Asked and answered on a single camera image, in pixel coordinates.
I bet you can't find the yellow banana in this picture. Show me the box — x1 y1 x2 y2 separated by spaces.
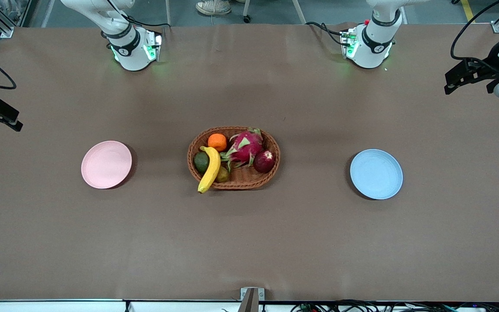
197 146 221 194

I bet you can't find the red apple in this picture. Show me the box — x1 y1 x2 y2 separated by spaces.
253 150 276 174

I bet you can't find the pink plate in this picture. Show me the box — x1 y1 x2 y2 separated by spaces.
81 140 133 189

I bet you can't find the blue plate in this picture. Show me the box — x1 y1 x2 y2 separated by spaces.
350 149 404 200

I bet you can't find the green avocado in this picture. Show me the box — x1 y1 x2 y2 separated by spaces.
194 151 210 176

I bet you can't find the orange fruit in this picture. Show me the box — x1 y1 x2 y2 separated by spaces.
207 133 227 152

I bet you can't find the pink dragon fruit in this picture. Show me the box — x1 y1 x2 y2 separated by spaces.
220 127 265 172

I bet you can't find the white sneaker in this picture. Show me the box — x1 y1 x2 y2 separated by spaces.
195 0 232 16

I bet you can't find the brown wicker basket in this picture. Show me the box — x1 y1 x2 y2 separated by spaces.
187 126 281 190

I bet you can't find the brown table cover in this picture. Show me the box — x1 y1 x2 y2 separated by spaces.
0 23 499 302

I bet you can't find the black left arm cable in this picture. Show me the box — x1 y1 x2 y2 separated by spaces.
450 0 499 62

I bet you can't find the black left base cable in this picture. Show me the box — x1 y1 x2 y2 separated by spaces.
306 21 346 46

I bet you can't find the black base cable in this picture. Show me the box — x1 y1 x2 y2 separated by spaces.
306 21 346 46
124 15 172 30

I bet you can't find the black right base cable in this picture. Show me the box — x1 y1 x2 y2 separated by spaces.
124 15 172 30

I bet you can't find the white table edge rail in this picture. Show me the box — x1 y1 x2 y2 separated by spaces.
0 299 499 312

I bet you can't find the black cable bundle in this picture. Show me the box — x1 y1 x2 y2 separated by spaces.
291 299 499 312

